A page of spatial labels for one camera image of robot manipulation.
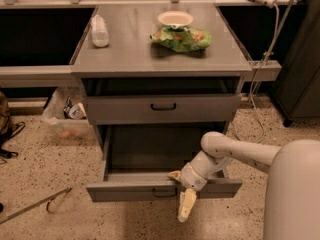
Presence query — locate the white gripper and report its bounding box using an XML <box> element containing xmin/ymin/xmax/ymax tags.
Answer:
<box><xmin>168</xmin><ymin>162</ymin><xmax>207</xmax><ymax>222</ymax></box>

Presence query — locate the grey drawer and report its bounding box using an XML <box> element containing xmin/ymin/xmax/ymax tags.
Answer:
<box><xmin>83</xmin><ymin>94</ymin><xmax>241</xmax><ymax>125</ymax></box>
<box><xmin>85</xmin><ymin>125</ymin><xmax>244</xmax><ymax>203</ymax></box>

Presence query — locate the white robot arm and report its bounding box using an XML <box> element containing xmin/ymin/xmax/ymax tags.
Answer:
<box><xmin>169</xmin><ymin>132</ymin><xmax>320</xmax><ymax>240</ymax></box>

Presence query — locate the grey top drawer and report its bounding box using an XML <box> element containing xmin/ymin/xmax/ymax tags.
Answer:
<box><xmin>83</xmin><ymin>94</ymin><xmax>241</xmax><ymax>125</ymax></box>

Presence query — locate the grey drawer cabinet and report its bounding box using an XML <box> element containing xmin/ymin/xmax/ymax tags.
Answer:
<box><xmin>72</xmin><ymin>2</ymin><xmax>251</xmax><ymax>144</ymax></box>

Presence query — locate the metal reacher stick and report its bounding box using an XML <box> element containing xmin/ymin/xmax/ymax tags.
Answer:
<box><xmin>0</xmin><ymin>187</ymin><xmax>72</xmax><ymax>225</ymax></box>

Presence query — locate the clear plastic storage bin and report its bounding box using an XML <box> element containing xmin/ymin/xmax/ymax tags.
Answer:
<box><xmin>42</xmin><ymin>87</ymin><xmax>95</xmax><ymax>139</ymax></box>

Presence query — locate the dark rolling cabinet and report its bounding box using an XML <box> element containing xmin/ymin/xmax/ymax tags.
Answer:
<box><xmin>271</xmin><ymin>0</ymin><xmax>320</xmax><ymax>127</ymax></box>

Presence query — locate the green chip bag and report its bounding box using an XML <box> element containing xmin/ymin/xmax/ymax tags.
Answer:
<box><xmin>150</xmin><ymin>27</ymin><xmax>212</xmax><ymax>53</ymax></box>

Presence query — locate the white paper bowl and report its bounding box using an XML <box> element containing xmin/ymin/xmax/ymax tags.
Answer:
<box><xmin>158</xmin><ymin>11</ymin><xmax>193</xmax><ymax>28</ymax></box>

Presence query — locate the dark backpack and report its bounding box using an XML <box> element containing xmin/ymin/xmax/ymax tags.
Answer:
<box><xmin>0</xmin><ymin>92</ymin><xmax>25</xmax><ymax>164</ymax></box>

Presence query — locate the grey metal rail frame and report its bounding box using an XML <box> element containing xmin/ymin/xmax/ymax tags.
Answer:
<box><xmin>0</xmin><ymin>0</ymin><xmax>304</xmax><ymax>89</ymax></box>

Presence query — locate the white hanging cable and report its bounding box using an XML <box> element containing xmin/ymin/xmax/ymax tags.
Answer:
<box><xmin>232</xmin><ymin>2</ymin><xmax>280</xmax><ymax>144</ymax></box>

